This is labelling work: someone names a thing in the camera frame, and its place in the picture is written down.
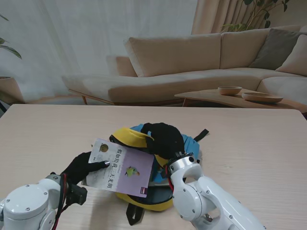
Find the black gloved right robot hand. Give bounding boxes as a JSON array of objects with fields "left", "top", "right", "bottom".
[{"left": 140, "top": 122, "right": 187, "bottom": 160}]

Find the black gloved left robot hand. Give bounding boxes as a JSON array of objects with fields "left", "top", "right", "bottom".
[{"left": 61, "top": 152, "right": 111, "bottom": 185}]

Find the blue and yellow school bag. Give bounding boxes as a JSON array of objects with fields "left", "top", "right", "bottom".
[{"left": 109, "top": 124, "right": 211, "bottom": 227}]

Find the purple cover book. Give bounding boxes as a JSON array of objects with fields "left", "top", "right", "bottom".
[{"left": 81, "top": 138, "right": 155, "bottom": 198}]

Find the wooden coffee table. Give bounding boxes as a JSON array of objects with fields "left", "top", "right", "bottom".
[{"left": 174, "top": 88, "right": 307, "bottom": 113}]

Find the small deep wooden bowl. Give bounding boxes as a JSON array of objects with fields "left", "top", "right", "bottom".
[{"left": 217, "top": 86, "right": 243, "bottom": 96}]

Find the beige corner sofa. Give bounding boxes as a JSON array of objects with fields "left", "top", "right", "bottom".
[{"left": 61, "top": 25, "right": 307, "bottom": 106}]

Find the black metal bar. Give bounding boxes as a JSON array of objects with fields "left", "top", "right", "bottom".
[{"left": 0, "top": 100, "right": 8, "bottom": 118}]

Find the wide shallow wooden bowl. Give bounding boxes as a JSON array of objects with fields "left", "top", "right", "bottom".
[{"left": 241, "top": 92, "right": 284, "bottom": 104}]

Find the beige plant pot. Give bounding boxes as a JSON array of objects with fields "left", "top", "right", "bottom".
[{"left": 0, "top": 76, "right": 24, "bottom": 104}]

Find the white sheer curtain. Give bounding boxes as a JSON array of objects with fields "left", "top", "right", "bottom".
[{"left": 0, "top": 0, "right": 199, "bottom": 104}]

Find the tall green leafy plant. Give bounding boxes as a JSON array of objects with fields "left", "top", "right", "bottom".
[{"left": 220, "top": 0, "right": 291, "bottom": 33}]

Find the beige pleated curtain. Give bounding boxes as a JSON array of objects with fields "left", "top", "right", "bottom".
[{"left": 191, "top": 0, "right": 307, "bottom": 35}]

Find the green plant with long leaves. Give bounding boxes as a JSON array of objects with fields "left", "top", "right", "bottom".
[{"left": 0, "top": 14, "right": 22, "bottom": 59}]

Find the grey sofa cushion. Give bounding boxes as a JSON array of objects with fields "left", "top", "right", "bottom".
[{"left": 248, "top": 28, "right": 307, "bottom": 70}]

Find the beige sofa cushion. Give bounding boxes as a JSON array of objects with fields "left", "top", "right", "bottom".
[{"left": 275, "top": 34, "right": 307, "bottom": 77}]

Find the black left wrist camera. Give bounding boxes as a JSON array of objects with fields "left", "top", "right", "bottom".
[{"left": 66, "top": 183, "right": 88, "bottom": 206}]

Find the red black left arm cable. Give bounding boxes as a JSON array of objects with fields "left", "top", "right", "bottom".
[{"left": 51, "top": 172, "right": 70, "bottom": 230}]

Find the red black arm cable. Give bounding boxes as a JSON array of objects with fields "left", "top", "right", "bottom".
[
  {"left": 165, "top": 164, "right": 175, "bottom": 193},
  {"left": 51, "top": 172, "right": 70, "bottom": 230}
]

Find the red black right arm cable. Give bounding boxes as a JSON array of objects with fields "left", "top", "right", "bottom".
[{"left": 165, "top": 164, "right": 175, "bottom": 193}]

